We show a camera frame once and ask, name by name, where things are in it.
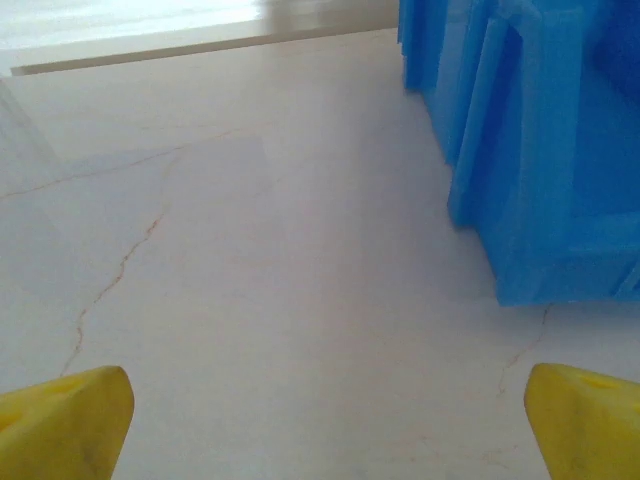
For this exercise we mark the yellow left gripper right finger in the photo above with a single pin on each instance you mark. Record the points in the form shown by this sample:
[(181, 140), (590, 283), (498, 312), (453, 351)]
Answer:
[(590, 430)]

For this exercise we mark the blue plastic bin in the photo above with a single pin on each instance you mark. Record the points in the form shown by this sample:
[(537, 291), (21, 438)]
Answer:
[(550, 150)]

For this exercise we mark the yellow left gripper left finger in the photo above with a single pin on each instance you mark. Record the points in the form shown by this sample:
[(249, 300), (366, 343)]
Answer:
[(60, 430)]

